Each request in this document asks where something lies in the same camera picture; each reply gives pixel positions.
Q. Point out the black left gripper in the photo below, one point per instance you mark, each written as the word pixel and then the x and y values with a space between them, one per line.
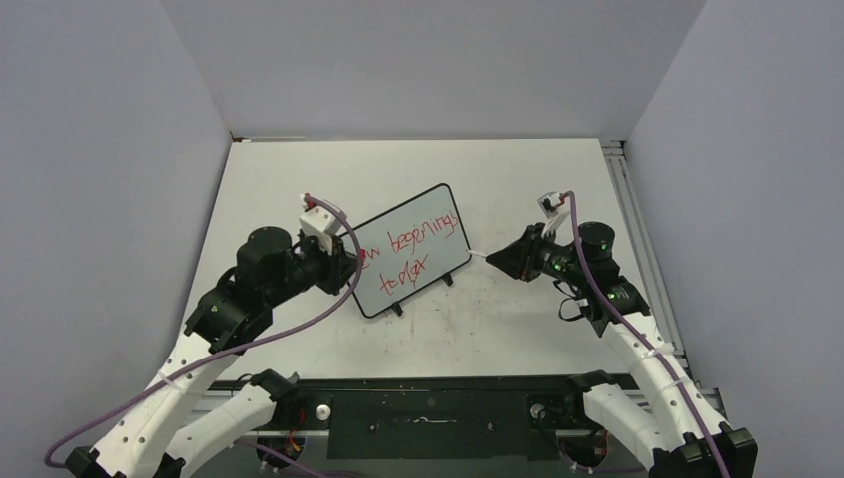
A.
pixel 339 266

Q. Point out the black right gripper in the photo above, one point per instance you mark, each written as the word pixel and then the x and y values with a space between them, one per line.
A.
pixel 521 258

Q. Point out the black framed small whiteboard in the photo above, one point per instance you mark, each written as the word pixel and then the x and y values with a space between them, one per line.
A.
pixel 409 248

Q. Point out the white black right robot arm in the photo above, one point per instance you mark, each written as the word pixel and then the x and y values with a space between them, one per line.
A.
pixel 678 433

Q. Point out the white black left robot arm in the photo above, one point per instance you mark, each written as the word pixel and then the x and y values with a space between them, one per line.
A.
pixel 149 438

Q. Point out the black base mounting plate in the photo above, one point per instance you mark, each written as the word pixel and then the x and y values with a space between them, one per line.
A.
pixel 427 418

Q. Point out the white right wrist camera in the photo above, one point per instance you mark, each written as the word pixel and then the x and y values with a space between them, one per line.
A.
pixel 553 206

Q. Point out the aluminium right side rail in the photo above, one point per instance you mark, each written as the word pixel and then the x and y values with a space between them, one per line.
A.
pixel 653 282

